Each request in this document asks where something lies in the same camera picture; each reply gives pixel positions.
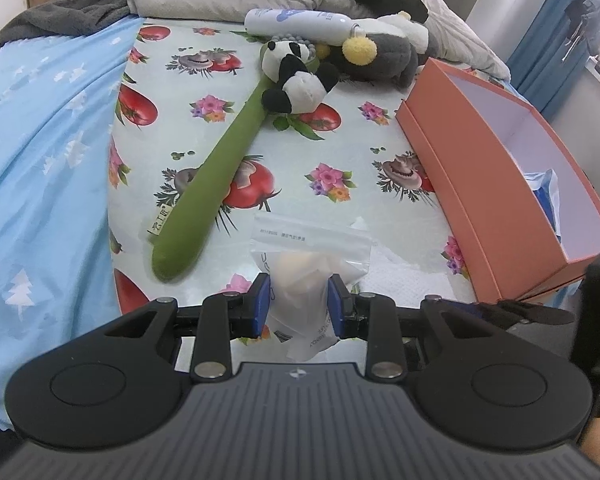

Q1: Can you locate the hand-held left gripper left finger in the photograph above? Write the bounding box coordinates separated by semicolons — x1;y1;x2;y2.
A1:
102;272;274;384

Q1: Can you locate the tomato printed sheet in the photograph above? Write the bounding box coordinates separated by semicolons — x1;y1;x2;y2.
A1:
107;17;481;313

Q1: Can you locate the dark grey fleece blanket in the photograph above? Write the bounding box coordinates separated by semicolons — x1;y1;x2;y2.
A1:
0;0;136;61

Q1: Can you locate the clear plastic bag with puff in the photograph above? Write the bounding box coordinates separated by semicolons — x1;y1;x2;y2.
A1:
250;212;372;364

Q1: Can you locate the orange cardboard box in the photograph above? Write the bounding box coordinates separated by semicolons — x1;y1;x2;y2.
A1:
396;57;600;304

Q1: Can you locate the grey silicone brush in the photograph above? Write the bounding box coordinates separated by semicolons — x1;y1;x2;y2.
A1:
267;35;326;61

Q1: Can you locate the light blue face mask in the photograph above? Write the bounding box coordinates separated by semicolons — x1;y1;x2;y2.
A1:
522;169;561;196

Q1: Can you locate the panda plush toy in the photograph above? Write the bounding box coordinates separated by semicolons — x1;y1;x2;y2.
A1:
261;40;341;115

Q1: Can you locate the blue plastic bag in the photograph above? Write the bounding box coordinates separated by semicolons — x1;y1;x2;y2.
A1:
532;187;563;243

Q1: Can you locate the green plush stick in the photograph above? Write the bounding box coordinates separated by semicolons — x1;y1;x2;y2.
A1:
151;42;321;284

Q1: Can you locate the blue curtain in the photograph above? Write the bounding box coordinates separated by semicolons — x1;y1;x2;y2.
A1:
507;0;600;114

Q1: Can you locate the white textured tissue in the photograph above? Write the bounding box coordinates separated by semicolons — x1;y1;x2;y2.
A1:
349;240;477;307

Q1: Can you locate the white bottle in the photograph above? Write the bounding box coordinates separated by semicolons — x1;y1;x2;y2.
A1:
244;7;366;44

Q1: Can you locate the grey penguin plush toy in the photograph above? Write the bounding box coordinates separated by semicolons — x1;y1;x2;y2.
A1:
320;11;431;92

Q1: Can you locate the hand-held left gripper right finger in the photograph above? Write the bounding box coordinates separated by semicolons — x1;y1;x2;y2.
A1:
327;273;497;382

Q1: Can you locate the dark grey hanging coat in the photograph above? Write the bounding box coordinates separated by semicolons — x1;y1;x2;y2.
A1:
565;0;600;57

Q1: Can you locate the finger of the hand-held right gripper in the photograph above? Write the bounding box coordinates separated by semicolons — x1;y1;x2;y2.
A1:
460;299;577;329

